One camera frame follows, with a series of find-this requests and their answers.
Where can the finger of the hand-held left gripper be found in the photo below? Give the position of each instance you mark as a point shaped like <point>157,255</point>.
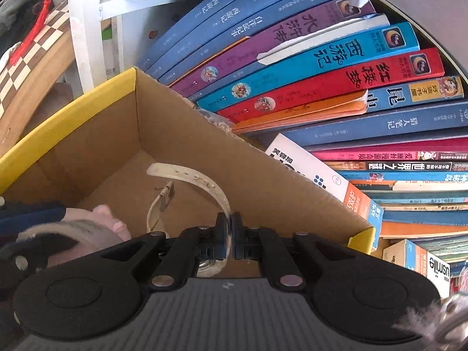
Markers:
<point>33,217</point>
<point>25,259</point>

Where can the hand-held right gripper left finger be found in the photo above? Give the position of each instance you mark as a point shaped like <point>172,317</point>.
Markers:
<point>222,234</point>

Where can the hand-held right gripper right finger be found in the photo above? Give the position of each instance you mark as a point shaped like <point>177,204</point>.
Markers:
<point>237,237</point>

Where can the translucent white wristwatch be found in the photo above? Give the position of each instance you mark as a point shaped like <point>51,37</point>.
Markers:
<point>212,190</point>

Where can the pink and grey plush toy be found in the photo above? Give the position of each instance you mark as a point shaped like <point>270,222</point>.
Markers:
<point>98,232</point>

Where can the cardboard box with yellow rim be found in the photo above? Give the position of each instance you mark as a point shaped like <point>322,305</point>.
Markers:
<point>109,131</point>

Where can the white and orange carton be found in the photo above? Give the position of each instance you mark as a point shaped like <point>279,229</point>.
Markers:
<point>314,175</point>

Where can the wooden chessboard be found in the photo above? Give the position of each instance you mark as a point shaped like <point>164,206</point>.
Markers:
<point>40,69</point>

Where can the small orange and white box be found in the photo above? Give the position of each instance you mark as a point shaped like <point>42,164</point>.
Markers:
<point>409,256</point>

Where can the red tassel ornament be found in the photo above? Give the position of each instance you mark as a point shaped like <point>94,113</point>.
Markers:
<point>33,29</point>

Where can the row of colourful books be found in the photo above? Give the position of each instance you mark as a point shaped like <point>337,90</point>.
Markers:
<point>329,62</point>

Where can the grey fluffy fur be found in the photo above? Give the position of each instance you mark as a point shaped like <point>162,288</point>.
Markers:
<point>435,318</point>

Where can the grey cloth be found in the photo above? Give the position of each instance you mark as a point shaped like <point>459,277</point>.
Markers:
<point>18,3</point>

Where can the white shelf frame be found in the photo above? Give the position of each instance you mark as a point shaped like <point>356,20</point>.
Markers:
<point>86,25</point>

